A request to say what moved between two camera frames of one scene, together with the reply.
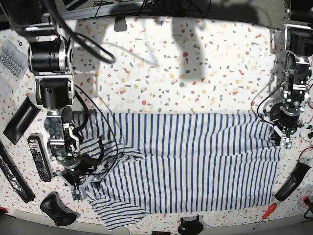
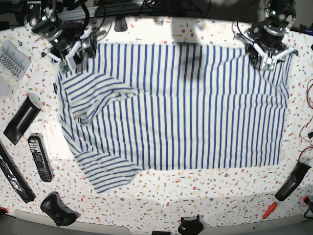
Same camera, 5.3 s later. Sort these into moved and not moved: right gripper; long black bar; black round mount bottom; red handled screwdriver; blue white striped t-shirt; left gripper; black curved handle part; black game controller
Moved: left gripper; blue white striped t-shirt; right gripper
Not moved: black round mount bottom; black curved handle part; black game controller; long black bar; red handled screwdriver
